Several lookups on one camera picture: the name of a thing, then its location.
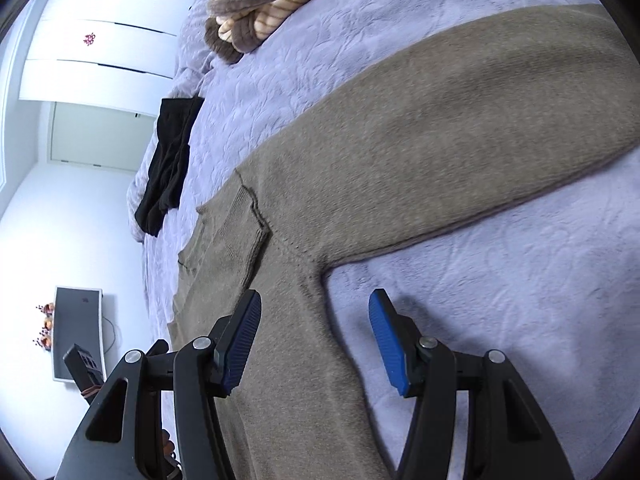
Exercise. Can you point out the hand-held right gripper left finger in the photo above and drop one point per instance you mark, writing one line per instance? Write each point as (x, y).
(244, 340)

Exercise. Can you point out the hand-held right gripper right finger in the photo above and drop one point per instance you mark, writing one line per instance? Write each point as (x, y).
(387, 345)

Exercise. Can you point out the brown knit sweater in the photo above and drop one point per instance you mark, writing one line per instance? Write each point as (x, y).
(400, 135)

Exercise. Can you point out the grey flat monitor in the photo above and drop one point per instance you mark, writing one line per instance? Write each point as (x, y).
(77, 335)

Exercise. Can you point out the orange flower decoration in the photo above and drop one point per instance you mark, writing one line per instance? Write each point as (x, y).
(46, 327)

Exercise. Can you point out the purple embossed blanket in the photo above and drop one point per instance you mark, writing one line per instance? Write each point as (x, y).
(500, 285)

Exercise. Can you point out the black garment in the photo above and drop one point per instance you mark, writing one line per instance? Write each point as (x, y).
(167, 170)

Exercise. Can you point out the white door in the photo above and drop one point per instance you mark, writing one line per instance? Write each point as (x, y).
(100, 135)

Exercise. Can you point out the beige striped garment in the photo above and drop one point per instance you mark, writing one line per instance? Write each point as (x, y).
(280, 15)

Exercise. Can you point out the white wardrobe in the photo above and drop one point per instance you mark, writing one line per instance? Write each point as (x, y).
(100, 10)

